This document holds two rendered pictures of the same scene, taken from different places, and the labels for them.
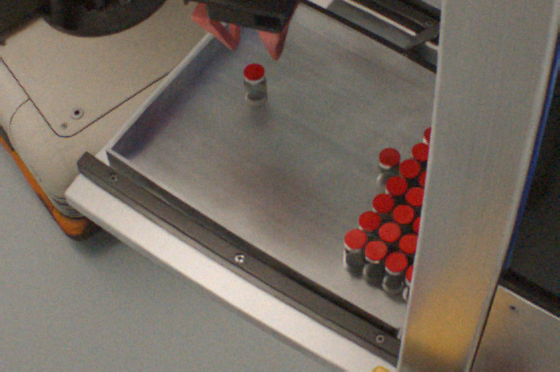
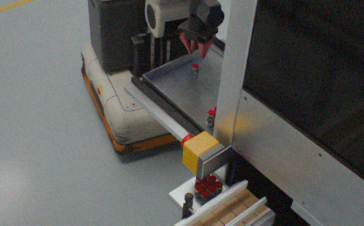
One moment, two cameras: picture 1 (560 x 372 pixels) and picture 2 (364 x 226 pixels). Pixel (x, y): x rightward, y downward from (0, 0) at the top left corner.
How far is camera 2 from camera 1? 0.58 m
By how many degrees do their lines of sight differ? 14
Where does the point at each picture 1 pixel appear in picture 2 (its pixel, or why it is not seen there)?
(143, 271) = (141, 173)
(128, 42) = not seen: hidden behind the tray
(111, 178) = (141, 84)
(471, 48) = not seen: outside the picture
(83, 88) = not seen: hidden behind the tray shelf
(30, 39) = (122, 76)
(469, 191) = (234, 49)
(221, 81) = (184, 69)
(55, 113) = (125, 102)
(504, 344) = (242, 117)
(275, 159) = (194, 92)
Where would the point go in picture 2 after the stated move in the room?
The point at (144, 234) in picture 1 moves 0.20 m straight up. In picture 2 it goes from (147, 102) to (147, 47)
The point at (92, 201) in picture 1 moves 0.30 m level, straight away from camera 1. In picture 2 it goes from (132, 89) to (129, 32)
